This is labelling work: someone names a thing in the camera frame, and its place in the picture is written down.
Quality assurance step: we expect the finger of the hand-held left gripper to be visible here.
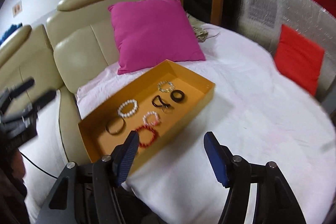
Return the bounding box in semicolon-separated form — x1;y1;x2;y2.
6;78;35;101
24;90;57;116

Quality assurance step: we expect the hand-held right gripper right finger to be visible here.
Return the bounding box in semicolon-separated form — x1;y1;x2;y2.
204;131;306;224

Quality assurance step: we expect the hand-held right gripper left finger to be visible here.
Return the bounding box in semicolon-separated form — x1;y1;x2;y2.
34;131;140;224

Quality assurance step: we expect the pink bead bracelet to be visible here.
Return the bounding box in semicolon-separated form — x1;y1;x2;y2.
143;111;161;127

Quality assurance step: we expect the orange cardboard box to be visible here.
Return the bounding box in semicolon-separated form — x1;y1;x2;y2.
78;59;216;176

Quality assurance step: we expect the person's left forearm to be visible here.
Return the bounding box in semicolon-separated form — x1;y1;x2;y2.
0;145;30;224

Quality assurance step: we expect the metal bangle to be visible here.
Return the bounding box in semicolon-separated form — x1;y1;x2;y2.
105;117;126;135

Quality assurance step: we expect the blue fluffy item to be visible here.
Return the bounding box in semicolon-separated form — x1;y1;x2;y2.
0;23;24;43

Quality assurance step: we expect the beige leather sofa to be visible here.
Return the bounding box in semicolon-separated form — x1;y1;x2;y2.
0;0;172;165

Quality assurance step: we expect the magenta pillow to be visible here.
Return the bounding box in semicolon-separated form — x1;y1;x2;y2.
108;0;206;75

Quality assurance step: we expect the patterned beige cloth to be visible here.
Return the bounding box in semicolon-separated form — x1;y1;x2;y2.
187;13;218;43

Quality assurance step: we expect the red pillow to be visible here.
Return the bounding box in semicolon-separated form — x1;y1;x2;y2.
273;24;326;96

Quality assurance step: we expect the wooden cabinet with glass door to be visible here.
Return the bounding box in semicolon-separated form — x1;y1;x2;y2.
172;0;238;28

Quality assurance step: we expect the silver foil insulation mat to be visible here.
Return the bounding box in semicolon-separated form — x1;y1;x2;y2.
236;0;336;100

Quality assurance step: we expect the red bead bracelet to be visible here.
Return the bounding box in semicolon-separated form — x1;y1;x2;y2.
135;125;160;148

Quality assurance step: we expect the white pearl bracelet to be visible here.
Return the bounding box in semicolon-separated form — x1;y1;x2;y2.
117;99;138;118

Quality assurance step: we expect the black cable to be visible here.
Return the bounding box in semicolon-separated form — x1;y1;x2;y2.
20;153;59;179

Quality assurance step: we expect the thin black hair tie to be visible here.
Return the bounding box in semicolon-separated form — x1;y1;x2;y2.
152;94;169;109

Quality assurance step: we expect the thick black hair tie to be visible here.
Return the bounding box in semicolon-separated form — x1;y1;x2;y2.
170;90;186;103

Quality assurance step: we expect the pale multicoloured bead bracelet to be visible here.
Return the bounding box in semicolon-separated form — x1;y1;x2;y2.
157;80;175;93

